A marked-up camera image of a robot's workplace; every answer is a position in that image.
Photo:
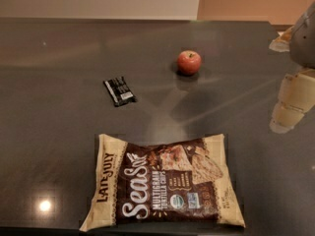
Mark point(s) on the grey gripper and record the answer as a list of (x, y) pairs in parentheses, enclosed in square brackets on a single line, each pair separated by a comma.
[(304, 39)]

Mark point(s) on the red apple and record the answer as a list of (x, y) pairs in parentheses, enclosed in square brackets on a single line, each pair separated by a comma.
[(189, 62)]

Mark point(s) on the black snack bar wrapper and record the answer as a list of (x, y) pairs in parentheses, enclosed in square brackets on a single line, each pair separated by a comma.
[(119, 91)]

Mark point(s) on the brown tortilla chip bag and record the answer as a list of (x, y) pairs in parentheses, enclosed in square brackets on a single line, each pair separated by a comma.
[(184, 181)]

